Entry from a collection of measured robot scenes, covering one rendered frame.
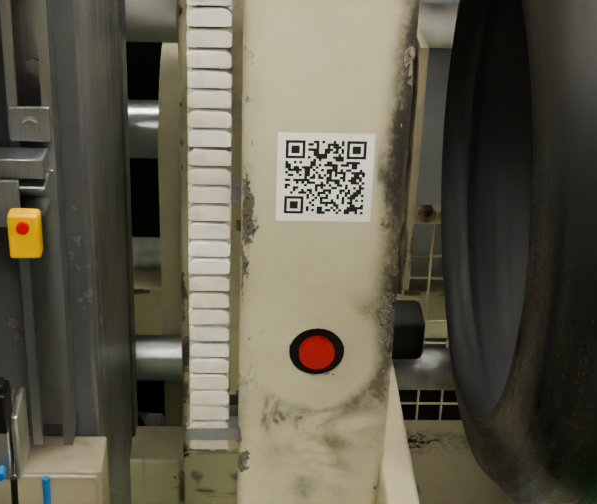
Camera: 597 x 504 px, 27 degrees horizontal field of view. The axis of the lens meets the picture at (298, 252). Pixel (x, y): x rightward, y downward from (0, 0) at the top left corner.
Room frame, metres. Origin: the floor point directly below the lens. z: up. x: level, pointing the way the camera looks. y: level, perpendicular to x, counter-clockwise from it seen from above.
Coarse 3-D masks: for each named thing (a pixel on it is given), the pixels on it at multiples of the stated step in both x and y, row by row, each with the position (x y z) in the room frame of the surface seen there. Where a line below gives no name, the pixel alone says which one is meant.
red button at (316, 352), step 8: (312, 336) 0.89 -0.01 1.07; (320, 336) 0.89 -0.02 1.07; (304, 344) 0.89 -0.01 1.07; (312, 344) 0.89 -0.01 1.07; (320, 344) 0.89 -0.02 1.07; (328, 344) 0.89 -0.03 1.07; (304, 352) 0.89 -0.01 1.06; (312, 352) 0.89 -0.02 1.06; (320, 352) 0.89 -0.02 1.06; (328, 352) 0.89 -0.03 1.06; (304, 360) 0.89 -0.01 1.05; (312, 360) 0.89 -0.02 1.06; (320, 360) 0.89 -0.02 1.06; (328, 360) 0.89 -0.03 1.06; (312, 368) 0.89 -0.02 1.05; (320, 368) 0.89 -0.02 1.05
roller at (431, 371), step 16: (432, 352) 1.12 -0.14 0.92; (448, 352) 1.12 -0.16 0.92; (400, 368) 1.10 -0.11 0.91; (416, 368) 1.10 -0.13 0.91; (432, 368) 1.11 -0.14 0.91; (448, 368) 1.11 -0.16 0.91; (400, 384) 1.10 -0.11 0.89; (416, 384) 1.10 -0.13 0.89; (432, 384) 1.10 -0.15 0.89; (448, 384) 1.10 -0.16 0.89
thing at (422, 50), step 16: (416, 48) 1.32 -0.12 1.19; (416, 64) 1.31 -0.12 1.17; (416, 80) 1.30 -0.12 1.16; (416, 96) 1.29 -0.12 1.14; (416, 112) 1.29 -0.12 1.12; (416, 128) 1.29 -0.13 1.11; (416, 144) 1.29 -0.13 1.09; (416, 160) 1.29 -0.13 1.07; (416, 176) 1.29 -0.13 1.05; (416, 192) 1.29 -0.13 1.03; (400, 240) 1.32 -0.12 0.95; (400, 272) 1.31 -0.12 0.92
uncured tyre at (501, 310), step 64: (512, 0) 1.24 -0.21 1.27; (576, 0) 0.83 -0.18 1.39; (512, 64) 1.26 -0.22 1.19; (576, 64) 0.80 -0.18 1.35; (448, 128) 1.18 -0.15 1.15; (512, 128) 1.25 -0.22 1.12; (576, 128) 0.77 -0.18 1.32; (448, 192) 1.16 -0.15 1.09; (512, 192) 1.23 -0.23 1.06; (576, 192) 0.75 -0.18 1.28; (448, 256) 1.12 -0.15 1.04; (512, 256) 1.19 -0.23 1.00; (576, 256) 0.74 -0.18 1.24; (448, 320) 1.06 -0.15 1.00; (512, 320) 1.14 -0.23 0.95; (576, 320) 0.73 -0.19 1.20; (512, 384) 0.79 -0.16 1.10; (576, 384) 0.72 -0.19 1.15; (512, 448) 0.79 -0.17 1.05; (576, 448) 0.73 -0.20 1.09
